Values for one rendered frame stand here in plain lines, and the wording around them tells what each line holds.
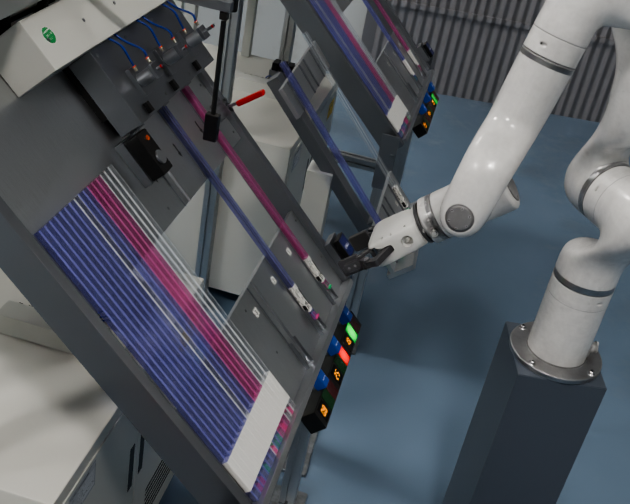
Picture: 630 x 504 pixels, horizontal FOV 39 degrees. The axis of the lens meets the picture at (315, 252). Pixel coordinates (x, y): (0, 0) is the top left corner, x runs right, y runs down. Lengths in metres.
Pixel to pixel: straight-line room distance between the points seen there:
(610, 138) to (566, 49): 0.26
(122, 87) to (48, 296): 0.38
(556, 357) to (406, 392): 1.03
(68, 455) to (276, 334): 0.40
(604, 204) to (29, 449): 1.07
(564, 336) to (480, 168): 0.51
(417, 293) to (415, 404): 0.61
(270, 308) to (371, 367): 1.27
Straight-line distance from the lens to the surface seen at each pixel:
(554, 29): 1.41
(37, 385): 1.68
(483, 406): 1.99
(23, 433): 1.59
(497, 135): 1.41
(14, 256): 1.20
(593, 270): 1.70
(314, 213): 2.05
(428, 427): 2.66
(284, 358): 1.55
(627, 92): 1.56
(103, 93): 1.42
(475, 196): 1.39
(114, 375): 1.24
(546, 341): 1.80
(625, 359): 3.27
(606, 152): 1.66
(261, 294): 1.57
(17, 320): 1.76
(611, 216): 1.62
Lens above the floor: 1.73
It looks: 31 degrees down
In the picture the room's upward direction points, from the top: 11 degrees clockwise
